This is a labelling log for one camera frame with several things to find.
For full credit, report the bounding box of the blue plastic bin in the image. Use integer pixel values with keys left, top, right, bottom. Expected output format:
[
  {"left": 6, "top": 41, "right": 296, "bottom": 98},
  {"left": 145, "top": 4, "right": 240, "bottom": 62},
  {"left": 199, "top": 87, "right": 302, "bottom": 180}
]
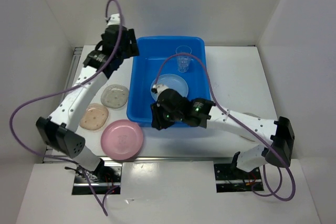
[{"left": 127, "top": 36, "right": 211, "bottom": 127}]

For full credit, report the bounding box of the grey textured glass plate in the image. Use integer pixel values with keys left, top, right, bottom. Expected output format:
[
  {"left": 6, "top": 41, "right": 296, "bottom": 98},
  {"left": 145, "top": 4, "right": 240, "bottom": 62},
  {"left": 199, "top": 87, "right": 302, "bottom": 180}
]
[{"left": 100, "top": 84, "right": 129, "bottom": 109}]

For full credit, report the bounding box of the light blue round plate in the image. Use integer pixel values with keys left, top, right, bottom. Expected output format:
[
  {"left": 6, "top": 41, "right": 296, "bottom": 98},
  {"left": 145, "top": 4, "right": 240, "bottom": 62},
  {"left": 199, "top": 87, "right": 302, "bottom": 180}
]
[{"left": 150, "top": 74, "right": 188, "bottom": 101}]

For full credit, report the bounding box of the pink round plate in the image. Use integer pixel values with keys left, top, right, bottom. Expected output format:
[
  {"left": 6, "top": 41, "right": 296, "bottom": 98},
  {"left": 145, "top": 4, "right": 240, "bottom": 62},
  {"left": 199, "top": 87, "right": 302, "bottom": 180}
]
[{"left": 100, "top": 120, "right": 143, "bottom": 161}]

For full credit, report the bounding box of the clear plastic cup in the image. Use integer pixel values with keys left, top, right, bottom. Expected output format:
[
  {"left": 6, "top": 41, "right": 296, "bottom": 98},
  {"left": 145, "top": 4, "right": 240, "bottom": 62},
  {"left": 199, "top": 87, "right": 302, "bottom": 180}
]
[{"left": 176, "top": 45, "right": 192, "bottom": 73}]

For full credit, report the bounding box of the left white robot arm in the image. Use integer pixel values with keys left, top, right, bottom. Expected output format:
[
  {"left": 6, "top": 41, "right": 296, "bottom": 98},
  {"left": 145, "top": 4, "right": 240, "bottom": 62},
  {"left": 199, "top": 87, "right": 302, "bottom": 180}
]
[{"left": 36, "top": 25, "right": 140, "bottom": 182}]

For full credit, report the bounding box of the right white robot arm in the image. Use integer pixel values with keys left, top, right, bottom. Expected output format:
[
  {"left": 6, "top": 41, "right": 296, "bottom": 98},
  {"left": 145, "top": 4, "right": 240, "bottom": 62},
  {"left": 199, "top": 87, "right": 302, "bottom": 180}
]
[{"left": 151, "top": 84, "right": 295, "bottom": 178}]

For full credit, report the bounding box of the grey glass plate right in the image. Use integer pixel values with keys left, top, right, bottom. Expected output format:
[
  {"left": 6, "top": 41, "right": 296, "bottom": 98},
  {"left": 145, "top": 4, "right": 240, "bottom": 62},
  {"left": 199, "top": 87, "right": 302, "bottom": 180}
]
[{"left": 240, "top": 112, "right": 259, "bottom": 142}]

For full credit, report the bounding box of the beige textured glass plate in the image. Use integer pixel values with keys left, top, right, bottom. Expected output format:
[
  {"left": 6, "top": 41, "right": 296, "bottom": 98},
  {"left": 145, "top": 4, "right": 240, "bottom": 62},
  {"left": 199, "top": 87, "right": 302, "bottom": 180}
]
[{"left": 79, "top": 103, "right": 109, "bottom": 131}]

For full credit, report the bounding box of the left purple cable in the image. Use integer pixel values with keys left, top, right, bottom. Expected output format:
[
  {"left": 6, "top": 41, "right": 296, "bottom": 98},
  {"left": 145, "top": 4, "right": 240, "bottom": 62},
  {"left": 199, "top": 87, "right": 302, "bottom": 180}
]
[{"left": 9, "top": 0, "right": 124, "bottom": 217}]

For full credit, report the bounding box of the purple cable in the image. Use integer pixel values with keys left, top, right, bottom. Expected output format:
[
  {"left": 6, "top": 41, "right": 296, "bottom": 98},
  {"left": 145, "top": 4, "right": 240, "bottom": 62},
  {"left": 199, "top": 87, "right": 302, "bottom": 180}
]
[
  {"left": 9, "top": 0, "right": 124, "bottom": 217},
  {"left": 153, "top": 54, "right": 297, "bottom": 202}
]

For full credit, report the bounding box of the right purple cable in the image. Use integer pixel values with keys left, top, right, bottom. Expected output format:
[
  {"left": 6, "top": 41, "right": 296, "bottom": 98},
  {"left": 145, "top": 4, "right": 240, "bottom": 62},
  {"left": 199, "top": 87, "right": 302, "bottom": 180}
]
[{"left": 153, "top": 54, "right": 297, "bottom": 202}]

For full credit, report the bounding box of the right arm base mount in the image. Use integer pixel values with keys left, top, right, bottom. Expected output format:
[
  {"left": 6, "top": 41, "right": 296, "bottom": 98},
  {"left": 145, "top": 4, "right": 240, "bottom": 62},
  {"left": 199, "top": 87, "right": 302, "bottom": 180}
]
[{"left": 214, "top": 163, "right": 264, "bottom": 193}]

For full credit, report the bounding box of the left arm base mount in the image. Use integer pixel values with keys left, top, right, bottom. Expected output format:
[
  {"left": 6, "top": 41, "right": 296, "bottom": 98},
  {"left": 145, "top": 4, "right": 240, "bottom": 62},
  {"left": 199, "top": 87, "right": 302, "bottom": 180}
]
[{"left": 65, "top": 165, "right": 122, "bottom": 195}]

